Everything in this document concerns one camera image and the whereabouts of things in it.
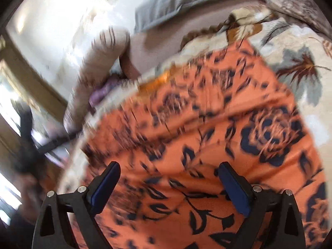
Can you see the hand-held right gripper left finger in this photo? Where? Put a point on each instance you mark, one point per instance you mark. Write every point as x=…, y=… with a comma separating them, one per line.
x=104, y=189

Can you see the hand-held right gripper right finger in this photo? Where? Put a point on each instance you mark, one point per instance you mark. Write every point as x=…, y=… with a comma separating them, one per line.
x=234, y=189

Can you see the orange floral garment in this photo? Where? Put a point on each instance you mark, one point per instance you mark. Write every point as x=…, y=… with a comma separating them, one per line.
x=207, y=124

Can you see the purple cloth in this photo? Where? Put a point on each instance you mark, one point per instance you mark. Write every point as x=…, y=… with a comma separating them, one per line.
x=103, y=91

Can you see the beige patterned bolster pillow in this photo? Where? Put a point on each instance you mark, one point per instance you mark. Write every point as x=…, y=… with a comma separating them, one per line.
x=98, y=62

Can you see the cream leaf-print blanket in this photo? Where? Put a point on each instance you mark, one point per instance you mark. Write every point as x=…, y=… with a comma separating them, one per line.
x=293, y=49

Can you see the mauve bedsheet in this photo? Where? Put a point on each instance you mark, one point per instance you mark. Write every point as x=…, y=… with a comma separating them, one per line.
x=168, y=36

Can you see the grey-brown leaf-print quilt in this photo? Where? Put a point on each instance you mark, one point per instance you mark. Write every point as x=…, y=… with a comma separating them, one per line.
x=293, y=2

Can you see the grey pillow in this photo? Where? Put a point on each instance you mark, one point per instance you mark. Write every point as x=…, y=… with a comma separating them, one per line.
x=181, y=0

